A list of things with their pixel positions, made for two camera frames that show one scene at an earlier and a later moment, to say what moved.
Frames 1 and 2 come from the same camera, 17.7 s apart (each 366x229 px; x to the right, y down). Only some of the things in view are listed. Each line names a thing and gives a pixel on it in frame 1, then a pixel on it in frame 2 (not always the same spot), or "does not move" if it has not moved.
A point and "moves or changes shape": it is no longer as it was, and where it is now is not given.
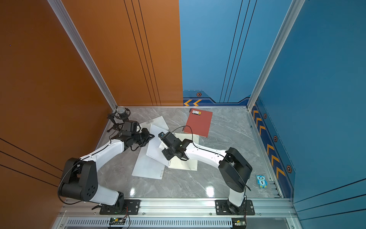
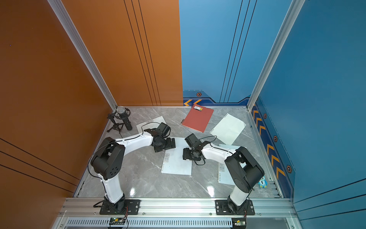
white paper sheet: [188, 164] moves or changes shape
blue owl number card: [261, 180] does not move
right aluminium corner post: [275, 50] does not move
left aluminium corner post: [60, 10] does not move
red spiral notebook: [198, 122] moves or changes shape
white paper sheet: [146, 166] to [173, 162]
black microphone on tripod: [120, 115] does not move
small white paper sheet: [159, 122] does not move
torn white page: [153, 150] to [228, 129]
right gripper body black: [168, 153] to [188, 154]
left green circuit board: [116, 221] does not move
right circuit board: [238, 223] does not move
